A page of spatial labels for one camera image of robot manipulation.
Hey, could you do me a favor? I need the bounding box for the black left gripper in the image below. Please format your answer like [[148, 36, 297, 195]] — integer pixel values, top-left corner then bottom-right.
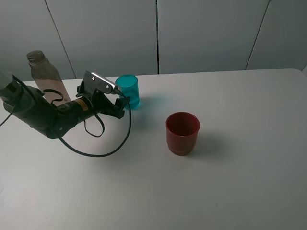
[[76, 83, 130, 118]]

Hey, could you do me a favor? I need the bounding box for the thin black flat cable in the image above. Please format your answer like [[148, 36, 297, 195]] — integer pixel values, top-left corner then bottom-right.
[[43, 89, 105, 138]]

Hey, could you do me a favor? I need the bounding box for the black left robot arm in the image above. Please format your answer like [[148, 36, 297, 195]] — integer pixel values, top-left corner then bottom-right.
[[0, 71, 130, 139]]

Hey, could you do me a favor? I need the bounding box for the teal translucent plastic cup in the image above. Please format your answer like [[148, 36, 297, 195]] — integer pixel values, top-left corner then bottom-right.
[[115, 75, 140, 109]]

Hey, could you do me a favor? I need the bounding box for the black camera cable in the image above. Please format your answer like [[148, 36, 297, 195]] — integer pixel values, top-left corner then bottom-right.
[[0, 74, 132, 158]]

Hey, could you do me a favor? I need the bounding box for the clear brownish water bottle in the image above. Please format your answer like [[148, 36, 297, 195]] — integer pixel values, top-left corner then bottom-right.
[[26, 50, 71, 106]]

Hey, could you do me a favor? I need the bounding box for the red plastic cup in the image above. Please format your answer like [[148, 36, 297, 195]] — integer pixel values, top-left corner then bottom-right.
[[165, 112, 200, 156]]

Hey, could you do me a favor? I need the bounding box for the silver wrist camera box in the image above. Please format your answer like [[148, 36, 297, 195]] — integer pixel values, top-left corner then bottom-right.
[[82, 71, 119, 94]]

